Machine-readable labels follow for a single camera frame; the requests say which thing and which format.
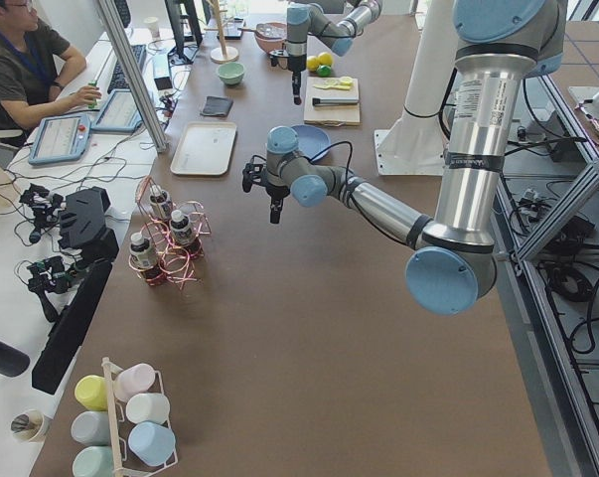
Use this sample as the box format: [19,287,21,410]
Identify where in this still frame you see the clear ice cubes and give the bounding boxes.
[257,23,286,40]

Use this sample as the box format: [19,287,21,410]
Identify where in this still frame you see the yellow cup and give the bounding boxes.
[75,375,107,411]

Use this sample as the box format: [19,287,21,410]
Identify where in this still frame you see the aluminium frame post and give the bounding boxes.
[94,0,168,153]

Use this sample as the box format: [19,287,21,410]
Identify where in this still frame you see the black thermos bottle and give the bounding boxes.
[0,341,30,378]

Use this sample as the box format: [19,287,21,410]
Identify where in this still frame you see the white cup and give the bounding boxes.
[125,393,171,424]

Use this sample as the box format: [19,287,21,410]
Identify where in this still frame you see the green lime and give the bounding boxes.
[316,65,332,78]

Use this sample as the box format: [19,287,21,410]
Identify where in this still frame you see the grey cup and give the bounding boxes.
[71,410,110,446]

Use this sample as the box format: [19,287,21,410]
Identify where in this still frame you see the lemon slices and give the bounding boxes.
[313,77,355,90]

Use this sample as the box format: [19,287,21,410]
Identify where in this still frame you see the dark drink bottle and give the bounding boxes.
[169,209,202,259]
[129,232,164,285]
[149,184,173,222]

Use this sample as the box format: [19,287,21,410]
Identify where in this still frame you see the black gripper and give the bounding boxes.
[241,155,285,224]
[269,49,304,94]

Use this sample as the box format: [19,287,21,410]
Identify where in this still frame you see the blue cup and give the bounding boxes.
[127,421,176,467]

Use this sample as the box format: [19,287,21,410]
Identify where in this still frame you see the copper wire bottle rack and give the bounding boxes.
[128,176,212,289]

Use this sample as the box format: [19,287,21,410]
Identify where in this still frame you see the beige tray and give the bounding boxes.
[170,121,237,177]

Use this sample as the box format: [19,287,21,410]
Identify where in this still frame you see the seated person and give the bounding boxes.
[0,1,101,147]

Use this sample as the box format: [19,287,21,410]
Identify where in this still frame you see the metal ice scoop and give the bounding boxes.
[238,23,266,36]

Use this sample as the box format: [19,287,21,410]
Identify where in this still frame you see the paper cup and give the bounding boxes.
[143,16,161,41]

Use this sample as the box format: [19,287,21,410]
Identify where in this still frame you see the blue teach pendant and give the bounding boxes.
[28,113,90,166]
[91,89,142,133]

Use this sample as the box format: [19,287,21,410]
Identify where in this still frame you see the wooden cup tree stand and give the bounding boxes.
[206,0,239,65]

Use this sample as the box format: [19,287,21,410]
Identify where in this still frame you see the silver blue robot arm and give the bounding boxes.
[271,0,382,105]
[242,1,567,315]

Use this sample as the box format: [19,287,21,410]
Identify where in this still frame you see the mint green cup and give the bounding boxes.
[72,446,113,477]

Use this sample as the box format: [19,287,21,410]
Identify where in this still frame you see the green bowl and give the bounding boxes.
[217,62,245,86]

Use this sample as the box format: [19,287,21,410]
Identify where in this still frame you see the blue plate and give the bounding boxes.
[292,124,331,162]

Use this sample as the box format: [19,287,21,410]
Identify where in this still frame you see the black handled knife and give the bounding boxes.
[312,97,360,107]

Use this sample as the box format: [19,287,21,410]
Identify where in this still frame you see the pink bowl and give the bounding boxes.
[254,22,287,53]

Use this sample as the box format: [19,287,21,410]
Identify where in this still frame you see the black keyboard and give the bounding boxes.
[105,43,148,95]

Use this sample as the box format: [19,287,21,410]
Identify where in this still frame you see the grey folded cloth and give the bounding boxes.
[200,95,233,117]

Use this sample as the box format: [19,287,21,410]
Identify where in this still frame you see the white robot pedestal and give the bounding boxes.
[374,0,458,176]

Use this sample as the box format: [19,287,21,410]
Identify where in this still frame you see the yellow lemon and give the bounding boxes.
[306,56,321,73]
[317,52,334,67]

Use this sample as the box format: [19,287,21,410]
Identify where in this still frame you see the pink cup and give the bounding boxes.
[113,363,155,402]

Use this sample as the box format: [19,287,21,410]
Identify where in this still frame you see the wooden cutting board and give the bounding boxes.
[303,77,361,126]

